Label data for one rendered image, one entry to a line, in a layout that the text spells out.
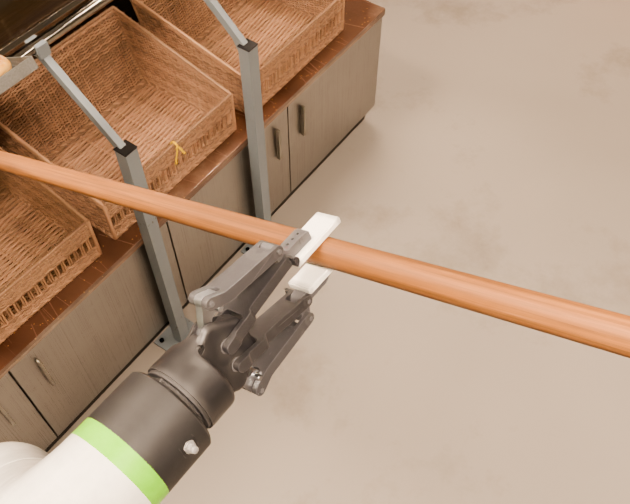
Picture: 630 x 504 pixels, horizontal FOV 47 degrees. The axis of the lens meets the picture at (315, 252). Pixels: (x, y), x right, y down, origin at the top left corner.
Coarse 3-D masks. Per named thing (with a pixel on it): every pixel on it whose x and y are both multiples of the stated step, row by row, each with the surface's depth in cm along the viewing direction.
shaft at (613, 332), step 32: (0, 160) 113; (32, 160) 109; (96, 192) 96; (128, 192) 92; (192, 224) 84; (224, 224) 80; (256, 224) 77; (320, 256) 71; (352, 256) 68; (384, 256) 67; (416, 288) 64; (448, 288) 62; (480, 288) 60; (512, 288) 59; (512, 320) 58; (544, 320) 56; (576, 320) 55; (608, 320) 53
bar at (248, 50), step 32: (96, 0) 176; (64, 32) 171; (256, 64) 205; (256, 96) 214; (256, 128) 223; (128, 160) 178; (256, 160) 235; (256, 192) 249; (160, 256) 212; (160, 288) 226
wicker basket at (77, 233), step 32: (0, 192) 215; (32, 192) 204; (0, 224) 210; (32, 224) 210; (64, 224) 206; (0, 256) 204; (32, 256) 203; (64, 256) 192; (96, 256) 203; (0, 288) 197; (32, 288) 197; (0, 320) 191
